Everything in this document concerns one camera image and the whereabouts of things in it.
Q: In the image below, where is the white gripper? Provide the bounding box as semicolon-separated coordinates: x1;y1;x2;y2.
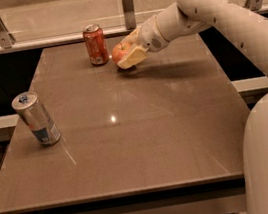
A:
117;16;169;69

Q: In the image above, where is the red apple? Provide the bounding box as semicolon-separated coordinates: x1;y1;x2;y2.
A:
111;42;131;63

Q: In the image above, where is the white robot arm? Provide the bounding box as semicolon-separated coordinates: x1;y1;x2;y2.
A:
118;0;268;214

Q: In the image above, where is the red coke can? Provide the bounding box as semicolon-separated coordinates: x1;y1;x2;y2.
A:
83;23;109;65

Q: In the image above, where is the silver blue energy drink can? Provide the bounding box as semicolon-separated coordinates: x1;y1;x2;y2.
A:
11;91;61;146

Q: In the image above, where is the middle metal railing bracket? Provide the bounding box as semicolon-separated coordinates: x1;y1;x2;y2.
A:
121;0;136;30

